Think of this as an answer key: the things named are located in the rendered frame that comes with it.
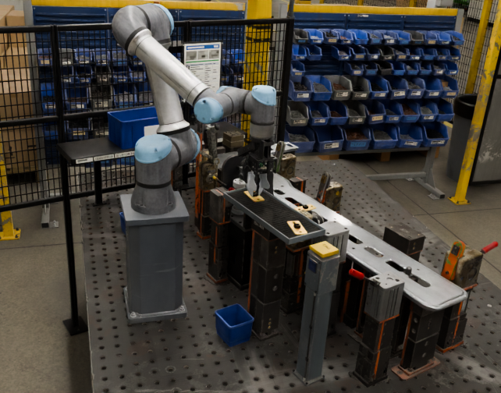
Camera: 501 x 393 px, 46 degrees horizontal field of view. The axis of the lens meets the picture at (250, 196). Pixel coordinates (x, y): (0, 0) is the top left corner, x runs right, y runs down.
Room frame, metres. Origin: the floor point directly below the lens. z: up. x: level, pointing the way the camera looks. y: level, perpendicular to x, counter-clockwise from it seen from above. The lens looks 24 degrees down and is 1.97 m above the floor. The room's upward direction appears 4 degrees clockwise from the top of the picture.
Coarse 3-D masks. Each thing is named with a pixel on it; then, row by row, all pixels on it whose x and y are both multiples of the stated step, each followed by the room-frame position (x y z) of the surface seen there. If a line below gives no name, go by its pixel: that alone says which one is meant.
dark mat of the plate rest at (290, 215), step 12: (240, 192) 1.83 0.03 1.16; (264, 192) 1.84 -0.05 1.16; (252, 204) 1.74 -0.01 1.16; (264, 204) 1.74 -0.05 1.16; (276, 204) 1.75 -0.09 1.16; (264, 216) 1.66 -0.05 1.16; (276, 216) 1.66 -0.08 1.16; (288, 216) 1.67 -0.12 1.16; (300, 216) 1.68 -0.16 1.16; (276, 228) 1.58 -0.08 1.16; (288, 228) 1.59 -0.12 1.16; (312, 228) 1.60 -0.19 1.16
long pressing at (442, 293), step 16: (224, 160) 2.54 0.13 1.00; (288, 192) 2.22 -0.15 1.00; (320, 208) 2.09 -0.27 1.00; (352, 224) 1.97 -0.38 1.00; (368, 240) 1.85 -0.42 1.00; (352, 256) 1.72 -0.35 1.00; (368, 256) 1.74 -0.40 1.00; (384, 256) 1.74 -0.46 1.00; (400, 256) 1.75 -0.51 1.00; (384, 272) 1.64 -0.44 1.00; (400, 272) 1.64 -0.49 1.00; (416, 272) 1.65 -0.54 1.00; (432, 272) 1.66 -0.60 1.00; (416, 288) 1.56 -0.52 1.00; (432, 288) 1.56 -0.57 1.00; (448, 288) 1.57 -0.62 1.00; (432, 304) 1.47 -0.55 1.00; (448, 304) 1.49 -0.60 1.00
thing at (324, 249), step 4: (316, 244) 1.50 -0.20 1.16; (320, 244) 1.50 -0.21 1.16; (324, 244) 1.50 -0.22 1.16; (328, 244) 1.50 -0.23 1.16; (312, 248) 1.48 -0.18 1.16; (316, 248) 1.48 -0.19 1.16; (320, 248) 1.48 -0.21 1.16; (324, 248) 1.48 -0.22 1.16; (328, 248) 1.48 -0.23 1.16; (332, 248) 1.48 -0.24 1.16; (316, 252) 1.46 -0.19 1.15; (320, 252) 1.46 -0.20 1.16; (324, 252) 1.46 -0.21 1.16; (328, 252) 1.46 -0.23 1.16; (332, 252) 1.46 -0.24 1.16; (336, 252) 1.47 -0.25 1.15; (320, 256) 1.45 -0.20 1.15; (324, 256) 1.45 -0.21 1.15; (328, 256) 1.45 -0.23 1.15
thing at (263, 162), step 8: (256, 144) 1.78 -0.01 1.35; (264, 144) 1.73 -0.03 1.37; (272, 144) 1.75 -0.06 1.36; (248, 152) 1.79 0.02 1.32; (256, 152) 1.78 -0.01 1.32; (264, 152) 1.76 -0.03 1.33; (248, 160) 1.78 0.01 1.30; (256, 160) 1.73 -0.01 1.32; (264, 160) 1.74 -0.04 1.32; (272, 160) 1.75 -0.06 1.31; (256, 168) 1.75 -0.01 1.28; (264, 168) 1.75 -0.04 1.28; (272, 168) 1.75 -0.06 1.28
